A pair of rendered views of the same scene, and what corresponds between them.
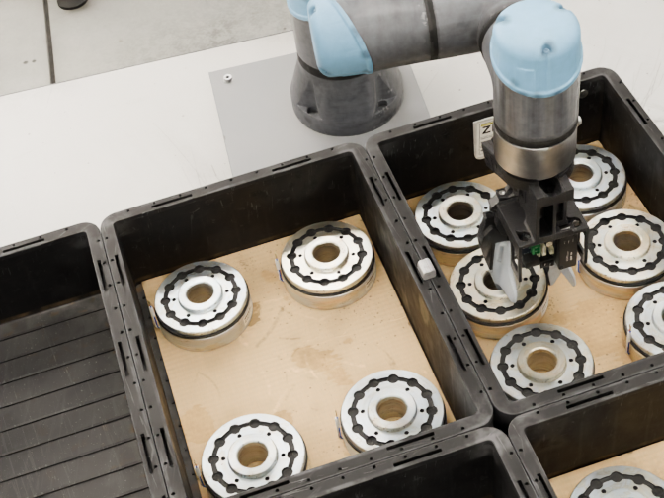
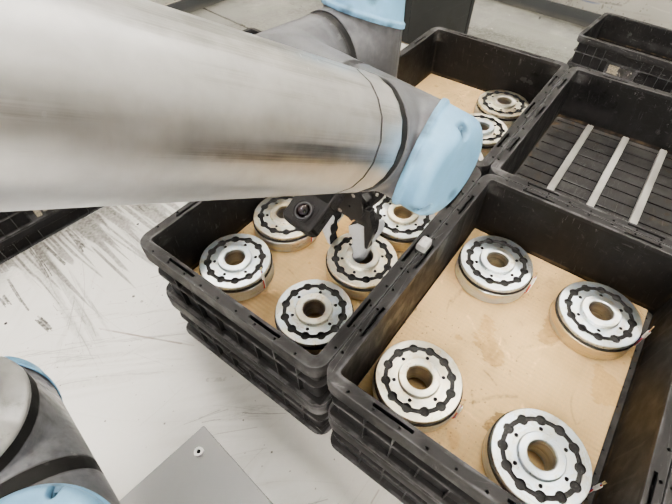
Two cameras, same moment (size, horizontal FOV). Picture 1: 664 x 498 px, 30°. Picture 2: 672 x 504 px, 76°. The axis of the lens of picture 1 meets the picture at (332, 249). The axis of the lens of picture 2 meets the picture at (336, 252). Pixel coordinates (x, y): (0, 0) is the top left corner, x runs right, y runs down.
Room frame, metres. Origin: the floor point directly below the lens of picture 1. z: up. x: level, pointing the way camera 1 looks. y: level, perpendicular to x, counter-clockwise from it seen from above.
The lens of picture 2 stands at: (1.12, 0.10, 1.34)
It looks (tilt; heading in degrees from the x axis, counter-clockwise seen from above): 50 degrees down; 227
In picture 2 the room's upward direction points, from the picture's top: straight up
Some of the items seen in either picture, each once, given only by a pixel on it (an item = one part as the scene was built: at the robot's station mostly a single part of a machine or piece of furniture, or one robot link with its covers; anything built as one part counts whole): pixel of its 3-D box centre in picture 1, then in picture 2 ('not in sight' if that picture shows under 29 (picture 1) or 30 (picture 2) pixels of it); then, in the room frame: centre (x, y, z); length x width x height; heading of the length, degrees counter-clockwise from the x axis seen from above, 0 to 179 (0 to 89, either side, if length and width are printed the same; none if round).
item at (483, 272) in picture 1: (497, 280); (362, 256); (0.82, -0.17, 0.87); 0.05 x 0.05 x 0.01
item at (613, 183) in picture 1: (579, 177); (235, 260); (0.96, -0.29, 0.86); 0.10 x 0.10 x 0.01
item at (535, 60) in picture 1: (535, 70); (360, 39); (0.81, -0.20, 1.15); 0.09 x 0.08 x 0.11; 1
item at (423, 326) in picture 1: (289, 348); (518, 342); (0.78, 0.06, 0.87); 0.40 x 0.30 x 0.11; 10
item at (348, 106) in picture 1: (344, 68); not in sight; (1.27, -0.06, 0.81); 0.15 x 0.15 x 0.10
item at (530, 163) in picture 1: (538, 137); not in sight; (0.81, -0.20, 1.08); 0.08 x 0.08 x 0.05
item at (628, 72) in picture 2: not in sight; (615, 91); (-0.92, -0.35, 0.37); 0.40 x 0.30 x 0.45; 95
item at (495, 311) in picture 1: (497, 283); (362, 258); (0.82, -0.17, 0.86); 0.10 x 0.10 x 0.01
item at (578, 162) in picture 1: (579, 174); (234, 258); (0.96, -0.29, 0.86); 0.05 x 0.05 x 0.01
